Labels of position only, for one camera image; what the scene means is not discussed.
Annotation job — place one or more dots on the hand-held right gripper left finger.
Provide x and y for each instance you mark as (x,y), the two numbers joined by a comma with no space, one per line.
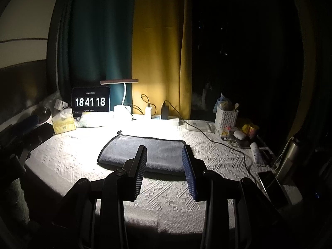
(138,174)

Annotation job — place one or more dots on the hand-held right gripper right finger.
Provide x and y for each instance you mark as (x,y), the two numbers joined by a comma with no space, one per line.
(190,174)

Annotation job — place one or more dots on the grey towel with black trim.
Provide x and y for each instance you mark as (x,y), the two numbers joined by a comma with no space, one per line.
(134,151)

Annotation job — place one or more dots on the yellow tissue pack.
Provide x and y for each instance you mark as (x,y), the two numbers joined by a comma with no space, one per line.
(63,124)

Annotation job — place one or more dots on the white textured tablecloth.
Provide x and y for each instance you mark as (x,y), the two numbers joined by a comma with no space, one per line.
(67,158)

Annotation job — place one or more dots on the flat white plastic packet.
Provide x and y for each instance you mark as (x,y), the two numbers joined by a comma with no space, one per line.
(199,126)

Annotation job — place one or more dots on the small white box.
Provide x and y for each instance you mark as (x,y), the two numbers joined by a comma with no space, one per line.
(59,104)

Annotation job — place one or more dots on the clear box with colourful bits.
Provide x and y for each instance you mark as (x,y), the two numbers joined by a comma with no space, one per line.
(226,132)

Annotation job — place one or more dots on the white power strip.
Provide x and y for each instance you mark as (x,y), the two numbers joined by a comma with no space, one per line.
(166,121)

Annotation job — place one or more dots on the white earbuds case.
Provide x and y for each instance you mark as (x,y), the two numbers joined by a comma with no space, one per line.
(239,135)

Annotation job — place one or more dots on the white charger plug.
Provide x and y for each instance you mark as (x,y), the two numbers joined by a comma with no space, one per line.
(148,111)

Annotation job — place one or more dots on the white perforated basket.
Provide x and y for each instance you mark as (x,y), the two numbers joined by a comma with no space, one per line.
(225,119)

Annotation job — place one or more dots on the white desk lamp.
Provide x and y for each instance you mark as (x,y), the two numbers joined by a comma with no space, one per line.
(122,109)

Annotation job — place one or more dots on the black power adapter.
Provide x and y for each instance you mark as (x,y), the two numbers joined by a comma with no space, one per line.
(164,112)

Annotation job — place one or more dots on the white tube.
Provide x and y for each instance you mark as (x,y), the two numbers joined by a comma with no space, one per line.
(256,153)

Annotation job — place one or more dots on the white plastic wrapped pack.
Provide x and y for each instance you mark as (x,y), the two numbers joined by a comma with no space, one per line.
(94,120)

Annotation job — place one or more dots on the small yellow can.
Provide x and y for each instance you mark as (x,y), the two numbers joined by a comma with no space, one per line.
(253,130)

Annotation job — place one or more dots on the tablet with clock display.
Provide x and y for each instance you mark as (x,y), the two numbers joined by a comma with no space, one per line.
(90,102)

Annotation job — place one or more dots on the smartphone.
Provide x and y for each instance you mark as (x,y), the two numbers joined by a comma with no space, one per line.
(272,186)

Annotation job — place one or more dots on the steel water bottle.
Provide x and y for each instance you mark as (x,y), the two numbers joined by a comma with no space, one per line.
(290,155)

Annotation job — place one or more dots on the teal curtain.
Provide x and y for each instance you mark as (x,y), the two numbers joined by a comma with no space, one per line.
(98,36)

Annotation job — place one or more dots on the yellow curtain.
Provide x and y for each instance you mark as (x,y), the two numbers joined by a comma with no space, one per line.
(160,41)

